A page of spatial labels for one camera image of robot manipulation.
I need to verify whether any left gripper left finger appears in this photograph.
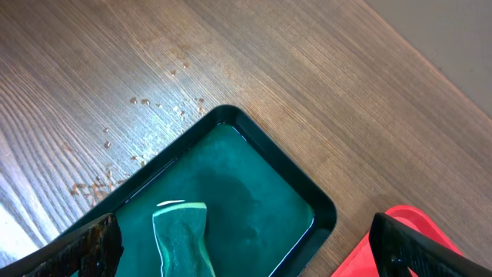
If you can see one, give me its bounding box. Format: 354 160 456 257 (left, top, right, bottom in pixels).
1 213 124 277

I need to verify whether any black water tray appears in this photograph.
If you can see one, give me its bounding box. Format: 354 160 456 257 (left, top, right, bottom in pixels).
76 105 337 276

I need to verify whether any red plastic tray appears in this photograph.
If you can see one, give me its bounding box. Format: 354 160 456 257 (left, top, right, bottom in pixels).
331 205 462 277

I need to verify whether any green yellow sponge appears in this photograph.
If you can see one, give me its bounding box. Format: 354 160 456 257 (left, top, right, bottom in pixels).
151 202 215 277

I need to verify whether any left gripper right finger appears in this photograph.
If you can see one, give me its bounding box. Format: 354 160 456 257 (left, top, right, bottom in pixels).
369 212 491 277

